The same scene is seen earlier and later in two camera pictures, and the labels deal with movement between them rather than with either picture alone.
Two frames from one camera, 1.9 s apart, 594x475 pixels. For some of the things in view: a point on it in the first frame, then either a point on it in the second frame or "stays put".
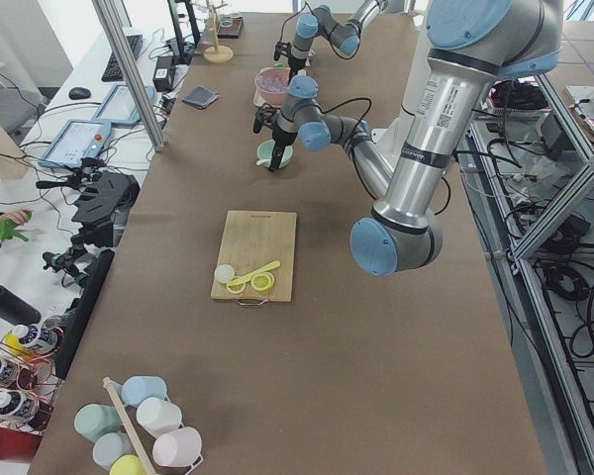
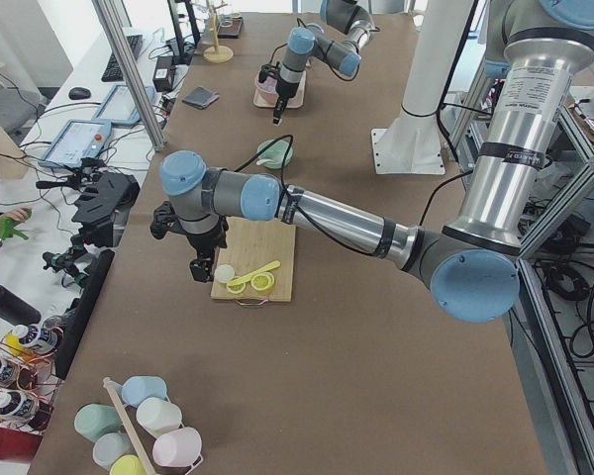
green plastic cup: (94, 421) stays put
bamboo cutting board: (252, 238) stays put
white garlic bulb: (224, 272) stays put
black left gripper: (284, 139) to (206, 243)
